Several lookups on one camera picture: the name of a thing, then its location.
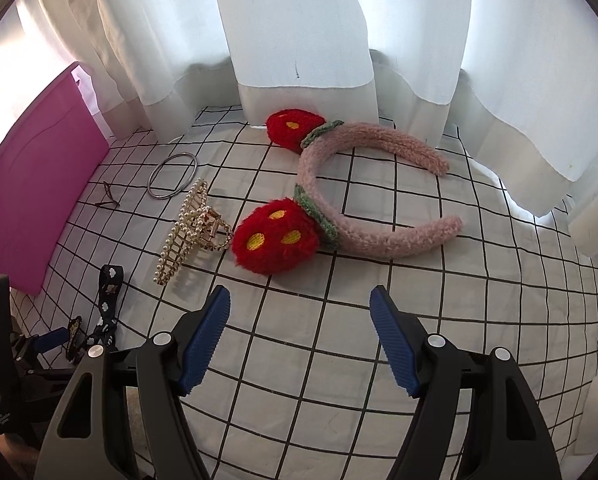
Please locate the white curtain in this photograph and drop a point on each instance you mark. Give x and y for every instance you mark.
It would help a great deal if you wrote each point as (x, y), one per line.
(299, 35)

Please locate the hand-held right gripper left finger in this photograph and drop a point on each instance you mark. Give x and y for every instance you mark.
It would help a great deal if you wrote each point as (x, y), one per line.
(206, 340)

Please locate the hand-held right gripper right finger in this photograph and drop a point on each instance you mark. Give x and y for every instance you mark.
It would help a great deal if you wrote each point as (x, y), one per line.
(393, 342)

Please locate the dark thin hair clip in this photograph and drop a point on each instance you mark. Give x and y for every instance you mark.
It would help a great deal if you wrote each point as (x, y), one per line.
(110, 195)

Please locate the pink plush strawberry headband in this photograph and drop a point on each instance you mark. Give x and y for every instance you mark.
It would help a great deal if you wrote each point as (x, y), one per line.
(329, 180)

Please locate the black floral hair clip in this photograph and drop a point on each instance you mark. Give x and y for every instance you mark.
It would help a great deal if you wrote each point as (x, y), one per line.
(110, 300)

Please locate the white black checked sheet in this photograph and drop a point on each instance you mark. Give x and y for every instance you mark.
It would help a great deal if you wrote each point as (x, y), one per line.
(329, 360)

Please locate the pink storage box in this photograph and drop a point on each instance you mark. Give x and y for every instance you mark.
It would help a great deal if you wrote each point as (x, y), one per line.
(39, 185)

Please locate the pearl hair claw clip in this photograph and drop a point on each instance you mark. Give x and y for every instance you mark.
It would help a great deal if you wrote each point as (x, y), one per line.
(191, 225)

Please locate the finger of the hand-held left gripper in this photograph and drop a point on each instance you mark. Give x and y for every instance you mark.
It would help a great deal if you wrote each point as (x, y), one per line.
(50, 341)
(54, 377)

